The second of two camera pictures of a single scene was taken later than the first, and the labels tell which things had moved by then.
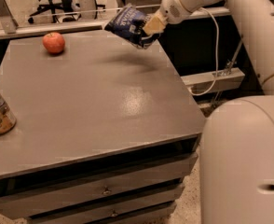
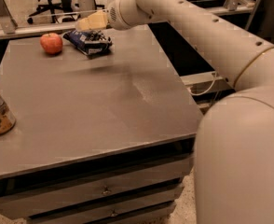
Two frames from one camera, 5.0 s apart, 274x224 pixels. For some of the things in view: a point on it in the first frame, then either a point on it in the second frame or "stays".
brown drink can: [1, 119] stays
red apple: [54, 42] stays
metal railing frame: [2, 23] stays
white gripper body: [171, 9] to [116, 15]
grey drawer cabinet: [104, 133] stays
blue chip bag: [128, 23] to [89, 42]
